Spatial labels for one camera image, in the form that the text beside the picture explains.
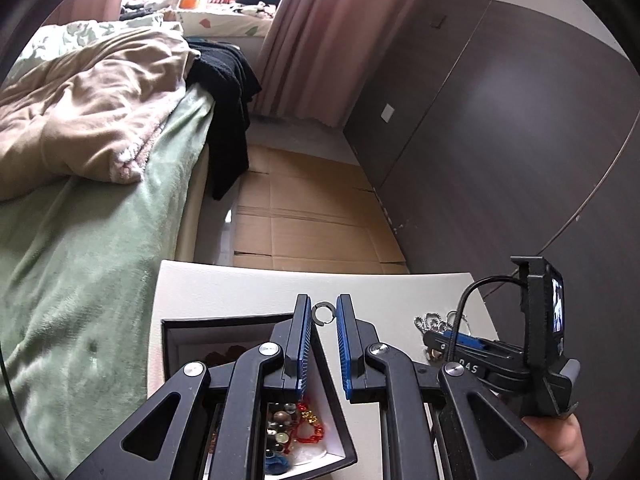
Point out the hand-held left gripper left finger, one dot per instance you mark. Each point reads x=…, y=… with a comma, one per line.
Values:
x=305, y=340

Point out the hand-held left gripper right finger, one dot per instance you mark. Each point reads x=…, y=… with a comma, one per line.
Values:
x=345, y=340

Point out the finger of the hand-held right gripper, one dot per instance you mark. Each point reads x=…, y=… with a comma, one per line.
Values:
x=470, y=341
x=435, y=345

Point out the silver hoop earring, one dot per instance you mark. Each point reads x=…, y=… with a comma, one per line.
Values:
x=323, y=321

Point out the black jewelry box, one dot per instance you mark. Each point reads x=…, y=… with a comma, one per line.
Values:
x=330, y=420

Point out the blue bead ornament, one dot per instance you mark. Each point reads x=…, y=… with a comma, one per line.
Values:
x=280, y=461

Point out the person's right hand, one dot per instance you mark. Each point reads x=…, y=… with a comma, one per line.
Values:
x=560, y=445

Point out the flattened cardboard sheet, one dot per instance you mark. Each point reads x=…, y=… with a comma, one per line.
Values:
x=310, y=210

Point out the green bed sheet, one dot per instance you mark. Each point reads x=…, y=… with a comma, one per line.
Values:
x=75, y=285

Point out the black clothing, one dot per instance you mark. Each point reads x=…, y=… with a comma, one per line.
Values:
x=225, y=110

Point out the beige blanket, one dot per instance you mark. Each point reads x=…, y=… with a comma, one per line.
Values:
x=75, y=110

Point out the white floral sheet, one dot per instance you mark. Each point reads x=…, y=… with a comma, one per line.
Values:
x=220, y=22

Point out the small orange object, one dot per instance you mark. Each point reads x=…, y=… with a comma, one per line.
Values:
x=188, y=2

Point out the light green patterned quilt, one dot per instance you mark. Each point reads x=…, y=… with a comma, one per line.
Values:
x=55, y=40

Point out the white wall socket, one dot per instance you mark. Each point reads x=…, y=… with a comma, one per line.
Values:
x=387, y=113

